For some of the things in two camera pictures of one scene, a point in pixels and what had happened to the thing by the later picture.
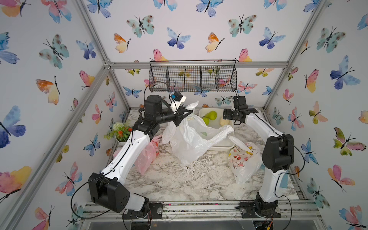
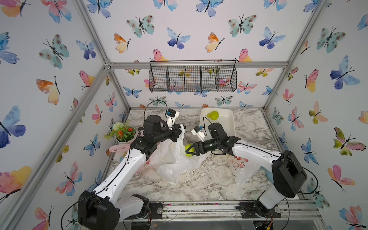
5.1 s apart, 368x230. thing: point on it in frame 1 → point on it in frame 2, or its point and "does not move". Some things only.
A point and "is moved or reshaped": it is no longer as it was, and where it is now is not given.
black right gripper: x=226 y=113 → x=199 y=148
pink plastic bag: x=144 y=160 is moved or reshaped
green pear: x=206 y=120 → x=192 y=150
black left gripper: x=177 y=116 → x=176 y=130
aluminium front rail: x=262 y=210 does not move
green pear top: x=212 y=115 does not move
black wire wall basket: x=193 y=76 does not move
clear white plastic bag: x=245 y=160 does not move
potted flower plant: x=121 y=132 does not move
